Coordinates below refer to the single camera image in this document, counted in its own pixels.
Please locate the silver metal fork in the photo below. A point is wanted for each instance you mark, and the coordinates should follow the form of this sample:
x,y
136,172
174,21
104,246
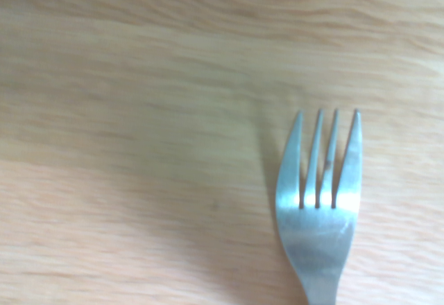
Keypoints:
x,y
315,235

